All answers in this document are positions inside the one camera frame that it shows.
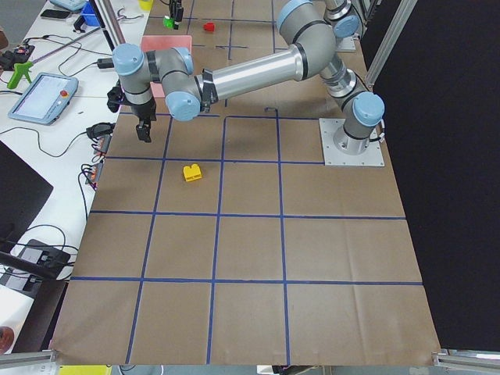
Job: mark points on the teach pendant tablet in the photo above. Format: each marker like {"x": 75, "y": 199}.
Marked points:
{"x": 45, "y": 99}

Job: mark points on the blue plastic bin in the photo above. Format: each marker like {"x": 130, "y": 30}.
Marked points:
{"x": 89, "y": 16}

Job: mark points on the red toy block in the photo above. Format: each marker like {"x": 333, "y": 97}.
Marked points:
{"x": 209, "y": 27}

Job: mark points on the green toy block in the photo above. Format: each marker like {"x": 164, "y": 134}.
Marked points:
{"x": 169, "y": 23}

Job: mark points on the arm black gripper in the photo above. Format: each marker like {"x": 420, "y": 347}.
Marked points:
{"x": 175, "y": 8}
{"x": 144, "y": 112}

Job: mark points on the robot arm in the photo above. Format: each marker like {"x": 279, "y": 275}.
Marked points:
{"x": 311, "y": 50}
{"x": 341, "y": 15}

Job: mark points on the black smartphone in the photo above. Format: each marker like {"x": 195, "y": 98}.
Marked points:
{"x": 55, "y": 14}

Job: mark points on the brown paper table cover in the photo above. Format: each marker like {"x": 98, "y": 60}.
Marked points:
{"x": 271, "y": 258}

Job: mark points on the yellow toy block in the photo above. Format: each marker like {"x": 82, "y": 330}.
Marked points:
{"x": 192, "y": 172}

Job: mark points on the green plastic hand tool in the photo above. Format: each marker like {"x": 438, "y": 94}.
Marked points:
{"x": 20, "y": 70}

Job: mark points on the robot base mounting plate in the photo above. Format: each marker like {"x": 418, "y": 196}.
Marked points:
{"x": 341, "y": 150}

